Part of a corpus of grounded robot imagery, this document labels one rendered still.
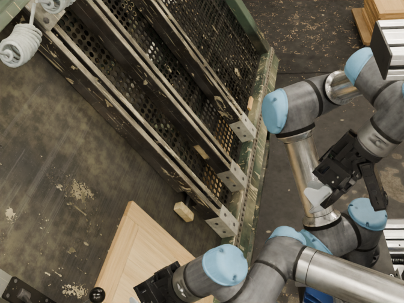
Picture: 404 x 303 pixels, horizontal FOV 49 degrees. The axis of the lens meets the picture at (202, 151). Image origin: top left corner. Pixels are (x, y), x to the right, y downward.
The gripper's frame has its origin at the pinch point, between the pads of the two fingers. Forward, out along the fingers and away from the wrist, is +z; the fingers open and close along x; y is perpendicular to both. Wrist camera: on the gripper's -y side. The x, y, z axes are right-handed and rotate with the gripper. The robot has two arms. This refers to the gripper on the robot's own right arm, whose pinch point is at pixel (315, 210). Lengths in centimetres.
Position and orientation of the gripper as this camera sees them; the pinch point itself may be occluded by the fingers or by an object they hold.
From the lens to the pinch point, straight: 105.6
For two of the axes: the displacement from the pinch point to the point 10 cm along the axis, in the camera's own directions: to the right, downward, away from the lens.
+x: -4.3, 3.8, -8.2
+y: -7.6, -6.4, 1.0
